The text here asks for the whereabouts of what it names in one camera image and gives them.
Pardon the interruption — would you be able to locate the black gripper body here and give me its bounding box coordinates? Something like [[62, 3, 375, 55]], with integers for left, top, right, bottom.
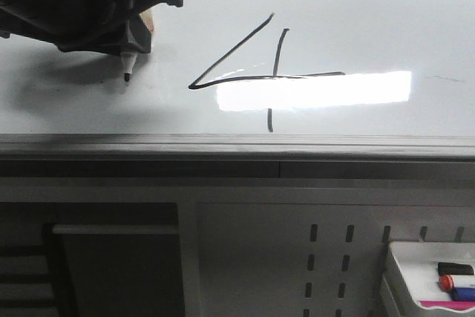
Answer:
[[1, 0, 128, 52]]

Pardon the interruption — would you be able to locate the white taped whiteboard marker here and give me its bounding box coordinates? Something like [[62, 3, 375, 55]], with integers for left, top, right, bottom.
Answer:
[[120, 8, 155, 85]]

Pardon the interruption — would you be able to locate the white whiteboard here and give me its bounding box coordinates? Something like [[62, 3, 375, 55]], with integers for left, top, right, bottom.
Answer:
[[1, 0, 474, 160]]

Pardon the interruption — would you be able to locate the dark shelf unit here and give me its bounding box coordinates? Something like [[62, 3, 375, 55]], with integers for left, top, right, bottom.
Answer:
[[1, 203, 185, 316]]

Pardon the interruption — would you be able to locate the white perforated stand panel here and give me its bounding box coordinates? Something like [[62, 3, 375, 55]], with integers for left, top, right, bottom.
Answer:
[[1, 177, 474, 316]]

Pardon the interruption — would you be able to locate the white marker tray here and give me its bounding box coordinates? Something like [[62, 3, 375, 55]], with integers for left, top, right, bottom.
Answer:
[[381, 242, 474, 316]]

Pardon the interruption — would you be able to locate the black capped marker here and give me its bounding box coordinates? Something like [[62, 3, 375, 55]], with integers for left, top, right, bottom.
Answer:
[[437, 262, 474, 276]]

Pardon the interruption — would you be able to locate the red capped marker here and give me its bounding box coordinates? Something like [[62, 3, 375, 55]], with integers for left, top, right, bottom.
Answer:
[[439, 275, 475, 293]]

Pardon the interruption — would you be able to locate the blue capped marker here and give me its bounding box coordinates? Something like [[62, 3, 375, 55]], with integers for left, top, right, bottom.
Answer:
[[451, 287, 475, 302]]

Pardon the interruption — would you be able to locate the pink highlighter pen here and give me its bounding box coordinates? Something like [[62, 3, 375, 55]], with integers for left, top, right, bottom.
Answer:
[[419, 301, 475, 311]]

